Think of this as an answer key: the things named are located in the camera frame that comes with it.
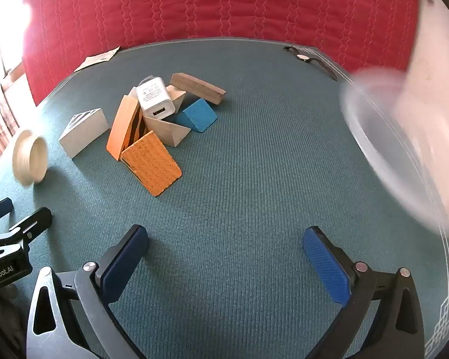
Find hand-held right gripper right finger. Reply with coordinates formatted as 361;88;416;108
303;226;425;359

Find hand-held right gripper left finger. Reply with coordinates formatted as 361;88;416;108
25;224;149;359

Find cream round cup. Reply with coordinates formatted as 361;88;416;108
12;129;48;186

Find orange striped block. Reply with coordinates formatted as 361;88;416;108
120;131;183;197
106;95;149;161

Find clear plastic bowl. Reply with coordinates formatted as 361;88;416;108
339;65;449;234

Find natural wood wedge block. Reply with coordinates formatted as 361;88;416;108
144;116;192;147

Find blue wedge block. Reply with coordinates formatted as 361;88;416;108
172;98;218;133

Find white charger plug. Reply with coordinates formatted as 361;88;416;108
136;77;177;121

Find brown wooden block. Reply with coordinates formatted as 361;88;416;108
169;73;226;105

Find teal table mat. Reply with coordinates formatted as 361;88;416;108
0;37;449;359

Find bright window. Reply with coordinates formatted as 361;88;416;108
0;0;32;98

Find white paper slip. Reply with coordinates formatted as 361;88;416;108
74;47;121;72

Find black wristwatch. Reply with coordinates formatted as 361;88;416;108
283;45;339;82

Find red quilted blanket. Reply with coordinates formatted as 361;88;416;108
17;0;431;105

